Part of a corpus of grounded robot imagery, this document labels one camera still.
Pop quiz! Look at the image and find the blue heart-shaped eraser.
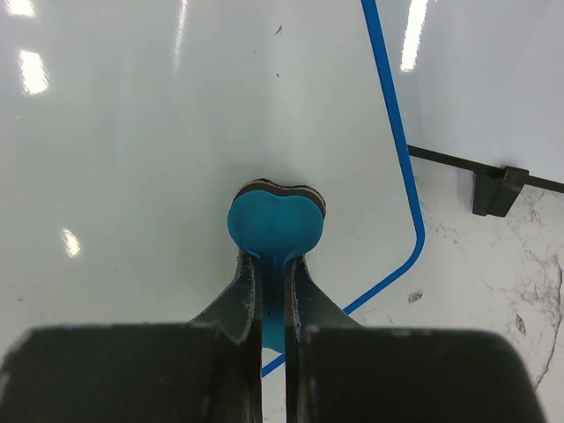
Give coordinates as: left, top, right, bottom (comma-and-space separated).
226, 178, 326, 353

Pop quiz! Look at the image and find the small blue-framed whiteboard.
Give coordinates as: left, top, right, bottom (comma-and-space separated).
1, 1, 425, 353

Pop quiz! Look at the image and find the large black-framed whiteboard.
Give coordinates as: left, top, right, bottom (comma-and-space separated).
377, 1, 563, 191

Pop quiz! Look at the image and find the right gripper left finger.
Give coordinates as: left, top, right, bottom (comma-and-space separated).
189, 253, 263, 422

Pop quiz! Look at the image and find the large whiteboard left black foot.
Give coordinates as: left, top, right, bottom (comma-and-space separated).
472, 167, 529, 218

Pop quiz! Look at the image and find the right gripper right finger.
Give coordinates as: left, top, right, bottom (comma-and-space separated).
284, 256, 360, 422

